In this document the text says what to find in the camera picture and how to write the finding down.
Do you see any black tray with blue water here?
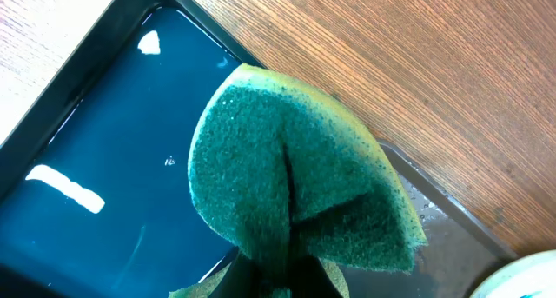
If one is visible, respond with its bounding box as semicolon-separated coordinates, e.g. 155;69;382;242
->
1;0;254;297

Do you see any green yellow sponge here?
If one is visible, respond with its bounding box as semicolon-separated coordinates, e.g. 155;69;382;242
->
176;63;427;297

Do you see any large black tray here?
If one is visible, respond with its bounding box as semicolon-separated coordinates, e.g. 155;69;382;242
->
341;140;518;298

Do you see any white plate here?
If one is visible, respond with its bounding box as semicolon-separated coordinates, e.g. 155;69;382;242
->
470;250;555;298

